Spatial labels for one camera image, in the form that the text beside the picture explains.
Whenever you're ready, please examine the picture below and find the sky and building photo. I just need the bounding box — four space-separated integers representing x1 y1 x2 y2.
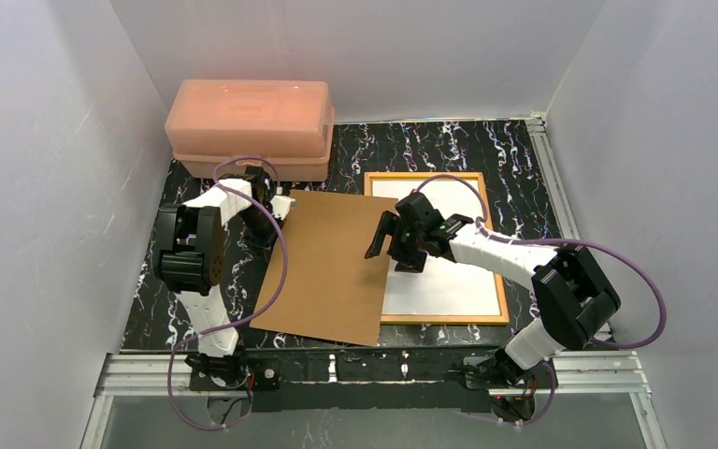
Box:
382 174 507 322

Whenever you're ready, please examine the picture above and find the brown frame backing board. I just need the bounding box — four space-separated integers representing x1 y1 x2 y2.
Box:
250 189 396 346

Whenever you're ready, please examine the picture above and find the yellow wooden picture frame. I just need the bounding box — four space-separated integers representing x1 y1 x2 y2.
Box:
364 172 510 326

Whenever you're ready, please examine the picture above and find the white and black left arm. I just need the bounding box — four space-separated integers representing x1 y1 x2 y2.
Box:
152 167 294 383

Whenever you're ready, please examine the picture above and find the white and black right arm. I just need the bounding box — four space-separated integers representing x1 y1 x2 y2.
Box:
365 191 621 385

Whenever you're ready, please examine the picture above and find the pink plastic storage box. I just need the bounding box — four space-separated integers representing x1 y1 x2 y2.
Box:
165 80 335 181

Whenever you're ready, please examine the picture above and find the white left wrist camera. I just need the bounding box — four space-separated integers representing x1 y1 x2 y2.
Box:
270 195 296 221

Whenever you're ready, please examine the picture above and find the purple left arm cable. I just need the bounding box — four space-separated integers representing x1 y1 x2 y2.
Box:
166 155 291 432

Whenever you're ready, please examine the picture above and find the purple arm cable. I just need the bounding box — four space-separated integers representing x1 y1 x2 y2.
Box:
413 173 668 428
166 155 291 432

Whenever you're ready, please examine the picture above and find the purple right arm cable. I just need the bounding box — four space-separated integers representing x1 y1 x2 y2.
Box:
413 173 668 428

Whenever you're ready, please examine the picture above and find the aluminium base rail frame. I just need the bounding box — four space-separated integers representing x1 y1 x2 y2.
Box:
82 118 665 448

